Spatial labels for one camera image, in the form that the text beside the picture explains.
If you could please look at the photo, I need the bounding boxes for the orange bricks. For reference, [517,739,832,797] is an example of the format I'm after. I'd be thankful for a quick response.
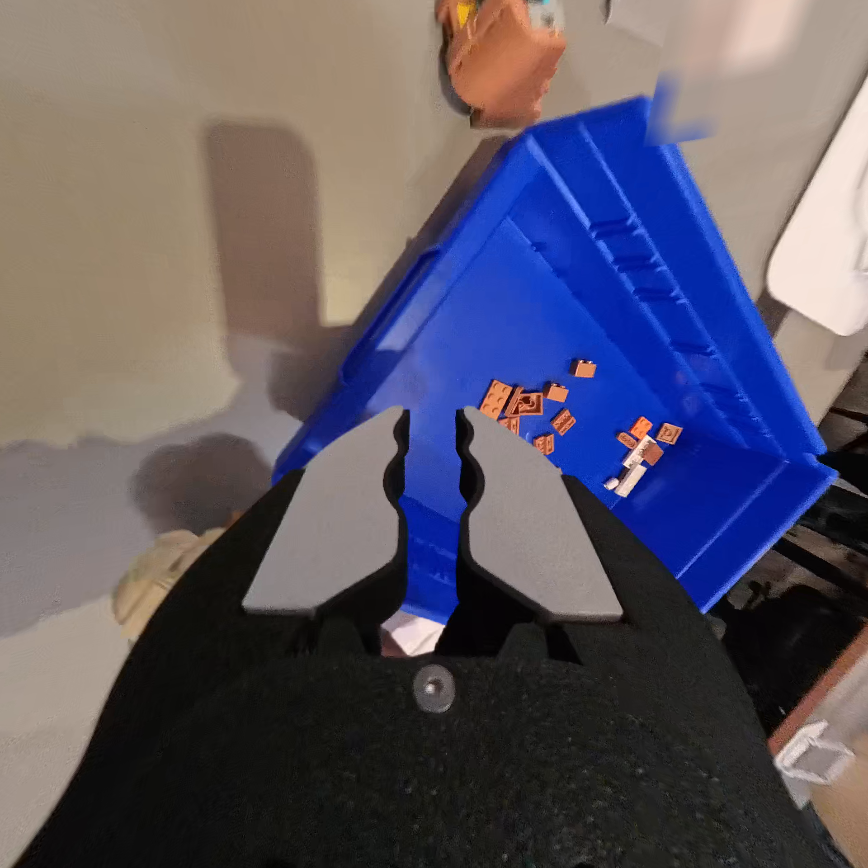
[478,358,684,469]

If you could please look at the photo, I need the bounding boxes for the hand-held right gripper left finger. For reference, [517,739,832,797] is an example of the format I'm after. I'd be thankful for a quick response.
[242,406,412,619]

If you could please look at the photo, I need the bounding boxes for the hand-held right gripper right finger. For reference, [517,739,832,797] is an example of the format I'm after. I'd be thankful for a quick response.
[454,406,625,623]

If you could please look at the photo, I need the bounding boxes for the grey desk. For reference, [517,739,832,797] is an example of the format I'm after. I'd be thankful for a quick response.
[0,0,868,868]

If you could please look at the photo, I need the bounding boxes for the clear acrylic frame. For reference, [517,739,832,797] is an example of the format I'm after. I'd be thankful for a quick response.
[773,720,857,807]

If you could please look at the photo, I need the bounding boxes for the orange brick model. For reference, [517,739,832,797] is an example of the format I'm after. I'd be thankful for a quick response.
[437,0,569,130]

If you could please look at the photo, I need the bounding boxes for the long wooden-edged table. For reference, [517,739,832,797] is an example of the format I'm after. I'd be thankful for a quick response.
[766,624,868,868]

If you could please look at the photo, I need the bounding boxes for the blue storage bin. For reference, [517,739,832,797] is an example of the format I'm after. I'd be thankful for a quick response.
[271,95,842,621]

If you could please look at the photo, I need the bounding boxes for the tan brick figure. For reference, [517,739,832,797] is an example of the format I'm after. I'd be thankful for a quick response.
[112,528,228,645]

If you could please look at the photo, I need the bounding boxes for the white bar brick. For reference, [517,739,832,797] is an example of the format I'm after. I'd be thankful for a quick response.
[604,437,665,500]

